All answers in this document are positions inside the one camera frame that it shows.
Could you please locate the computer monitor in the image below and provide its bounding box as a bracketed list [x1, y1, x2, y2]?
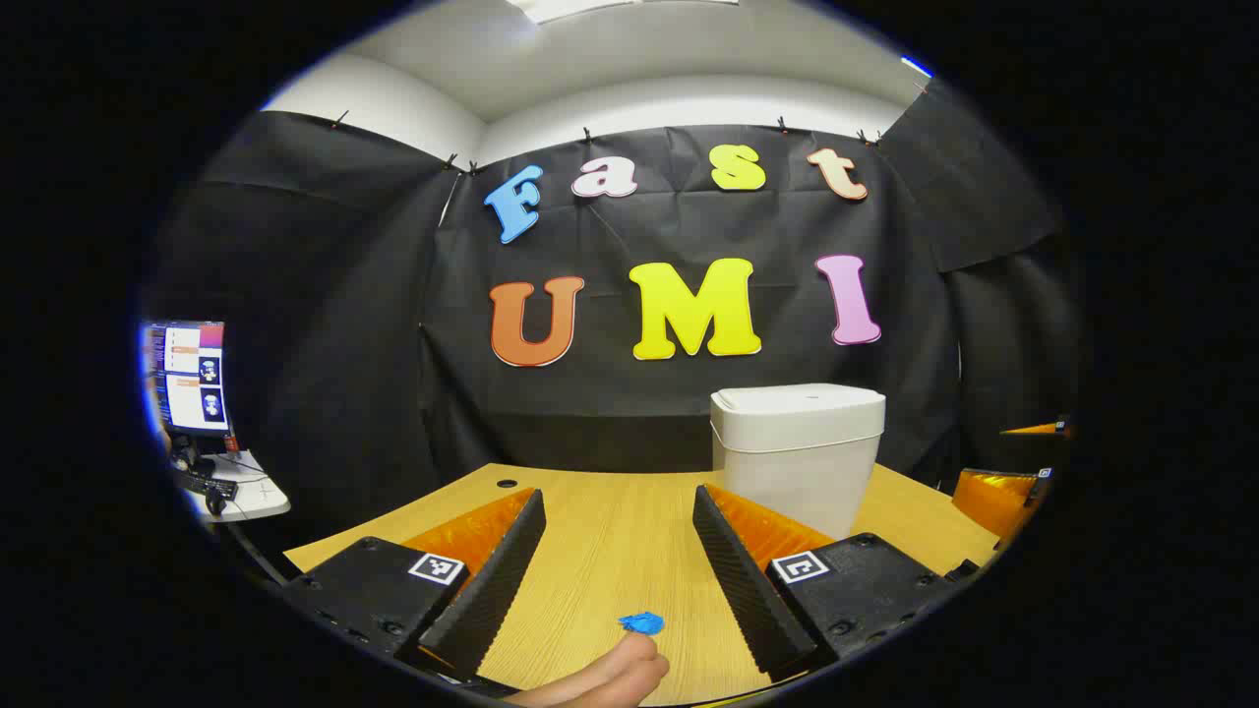
[141, 320, 232, 439]

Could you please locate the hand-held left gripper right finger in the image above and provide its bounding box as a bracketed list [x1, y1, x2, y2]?
[691, 482, 960, 684]

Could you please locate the white desktop garbage bin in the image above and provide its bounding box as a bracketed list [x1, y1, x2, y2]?
[710, 383, 886, 542]

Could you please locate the white side table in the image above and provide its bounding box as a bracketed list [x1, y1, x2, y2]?
[177, 447, 292, 524]

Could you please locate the wooden desktop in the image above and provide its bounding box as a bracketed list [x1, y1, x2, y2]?
[283, 462, 1004, 707]

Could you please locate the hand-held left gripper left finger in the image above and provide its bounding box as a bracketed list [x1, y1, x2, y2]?
[280, 487, 548, 689]

